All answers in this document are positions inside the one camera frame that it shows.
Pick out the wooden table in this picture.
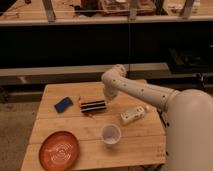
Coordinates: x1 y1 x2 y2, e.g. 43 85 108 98
21 82 165 171

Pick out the white paper cup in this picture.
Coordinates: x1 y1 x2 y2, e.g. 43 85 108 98
101 124 121 145

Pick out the blue sponge block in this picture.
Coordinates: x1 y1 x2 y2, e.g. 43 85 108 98
54 97 73 113

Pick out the orange toy carrot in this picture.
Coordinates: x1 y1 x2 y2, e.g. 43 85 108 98
78 97 94 117

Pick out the orange plate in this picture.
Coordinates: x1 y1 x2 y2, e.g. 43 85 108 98
39 131 79 171

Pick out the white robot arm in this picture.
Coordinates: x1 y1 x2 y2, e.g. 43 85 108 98
101 64 213 171

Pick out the white plastic bottle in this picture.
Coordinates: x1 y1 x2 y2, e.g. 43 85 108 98
120 105 150 125

